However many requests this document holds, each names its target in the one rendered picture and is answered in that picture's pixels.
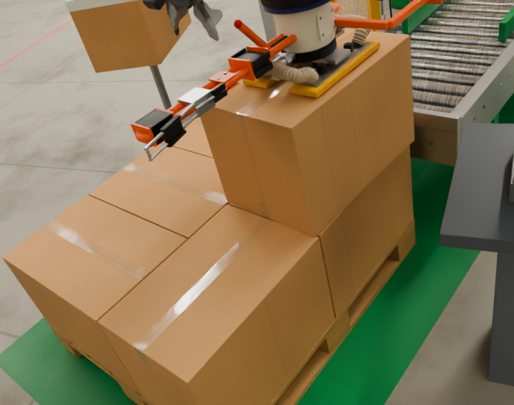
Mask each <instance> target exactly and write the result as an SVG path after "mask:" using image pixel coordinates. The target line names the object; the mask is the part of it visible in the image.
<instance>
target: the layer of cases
mask: <svg viewBox="0 0 514 405"><path fill-rule="evenodd" d="M184 130H186V134H185V135H184V136H183V137H182V138H181V139H180V140H179V141H177V142H176V143H175V144H174V145H173V146H172V147H171V148H170V147H169V148H168V147H165V148H164V149H163V150H162V151H161V152H160V153H159V154H158V155H157V156H156V157H155V158H154V159H153V161H152V162H150V161H149V158H148V156H147V154H146V152H144V153H143V154H142V155H141V156H139V157H138V158H136V159H135V160H134V161H132V162H130V163H129V164H128V165H127V166H126V167H124V168H123V169H122V170H120V171H118V172H117V173H116V174H114V175H113V176H111V177H110V178H109V179H108V180H106V181H105V182H103V183H102V184H101V185H99V186H98V187H97V188H95V189H94V190H93V191H91V192H90V193H89V195H85V196H84V197H83V198H82V199H81V200H79V201H78V202H76V203H75V204H73V205H72V206H71V207H69V208H68V209H66V210H65V211H64V212H63V213H61V214H60V215H58V216H57V217H56V218H54V219H53V220H51V221H50V222H49V223H48V224H46V225H45V226H44V227H42V228H41V229H39V230H38V231H36V232H35V233H34V234H33V235H31V236H30V237H29V238H27V239H25V240H24V241H23V242H21V243H20V244H19V245H18V246H17V247H15V248H13V249H12V250H11V251H9V252H8V253H6V254H5V255H4V256H3V257H2V258H3V259H4V261H5V262H6V264H7V266H8V267H9V268H10V270H11V271H12V272H13V273H14V275H15V277H16V278H17V280H18V281H19V283H20V284H21V285H22V286H23V288H24V289H25V291H26V292H27V294H28V295H29V297H30V298H31V299H32V301H33V302H34V303H35V305H36V307H37V308H38V309H39V311H40V313H41V314H42V315H43V316H44V318H45V319H46V321H47V322H48V324H49V325H50V327H52V328H53V329H55V330H56V331H57V332H59V333H60V334H62V335H63V336H64V337H65V338H66V339H68V340H69V341H70V342H72V343H73V344H74V345H76V346H77V347H79V348H80V349H81V350H82V351H83V352H85V353H86V354H88V355H89V356H90V357H92V358H93V359H95V360H96V361H97V362H98V363H99V364H101V365H102V366H104V367H105V368H106V369H108V370H109V371H111V372H112V373H113V374H114V375H115V376H116V377H118V378H119V379H121V380H122V381H123V382H125V383H126V384H128V385H129V386H130V387H131V388H132V389H134V390H135V391H137V392H138V393H139V394H141V395H143V396H144V397H145V398H146V399H147V400H148V401H150V402H151V403H153V404H154V405H269V404H270V403H271V401H272V400H273V399H274V398H275V397H276V395H277V394H278V393H279V391H280V390H281V389H282V387H283V386H284V385H285V383H286V382H287V381H288V380H289V379H290V377H291V376H292V375H293V373H294V372H295V371H296V369H297V368H298V367H299V365H300V364H301V363H302V361H303V360H304V359H305V358H306V357H307V355H308V354H309V352H310V351H311V350H312V348H313V347H314V346H315V344H316V343H317V342H318V341H319V340H320V338H321V337H322V336H323V335H324V333H325V332H326V330H327V329H328V328H329V326H330V325H331V324H332V323H333V322H334V320H335V317H337V316H338V315H339V314H340V312H341V311H342V310H343V308H344V307H345V306H346V305H347V304H348V302H349V301H350V300H351V298H352V297H353V295H354V294H355V293H356V292H357V290H358V289H359V288H360V287H361V286H362V284H363V283H364V282H365V280H366V279H367V277H368V276H369V275H370V273H371V272H372V271H373V270H374V269H375V268H376V266H377V265H378V263H379V262H380V261H381V259H382V258H383V257H384V255H385V254H386V253H387V252H388V251H389V249H390V248H391V247H392V245H393V244H394V243H395V241H396V240H397V239H398V237H399V236H400V235H401V233H403V231H404V230H405V229H406V227H407V226H408V225H409V223H410V222H411V220H412V219H413V218H414V212H413V196H412V180H411V164H410V146H408V147H407V148H406V149H405V150H404V151H403V152H402V153H400V154H399V155H398V156H397V157H396V158H395V159H394V160H393V161H392V162H391V163H390V164H389V165H388V166H387V167H386V168H385V169H384V170H383V171H382V172H381V173H380V174H379V175H378V176H377V177H376V178H375V179H374V180H373V181H372V182H371V183H370V184H369V185H368V186H367V187H366V188H365V189H364V190H363V191H362V192H361V193H360V194H359V195H358V196H357V197H356V198H355V199H354V200H353V201H352V202H351V203H350V204H349V205H348V206H347V207H346V208H345V209H344V210H343V211H342V212H340V213H339V214H338V215H337V216H336V217H335V218H334V219H333V220H332V221H331V222H330V223H329V224H328V225H327V226H326V227H325V228H324V229H323V230H322V231H321V232H320V233H319V234H318V235H317V236H316V237H315V238H313V237H311V236H309V235H305V234H304V233H302V232H299V231H297V230H294V229H292V228H290V227H287V226H285V225H283V224H281V223H278V222H276V221H274V220H272V219H269V218H267V217H264V216H262V215H259V214H257V213H255V212H253V211H250V210H248V209H246V208H244V207H241V206H239V205H236V204H234V203H232V202H229V201H227V200H226V196H225V193H224V190H223V188H222V183H221V180H220V177H219V175H218V171H217V168H216V165H215V163H214V158H213V155H212V153H211V150H210V146H209V143H208V140H207V137H206V133H205V130H204V128H203V125H202V121H201V118H200V117H199V118H195V119H194V120H193V121H192V122H191V123H190V124H189V125H188V126H187V127H186V128H185V129H184Z"/></svg>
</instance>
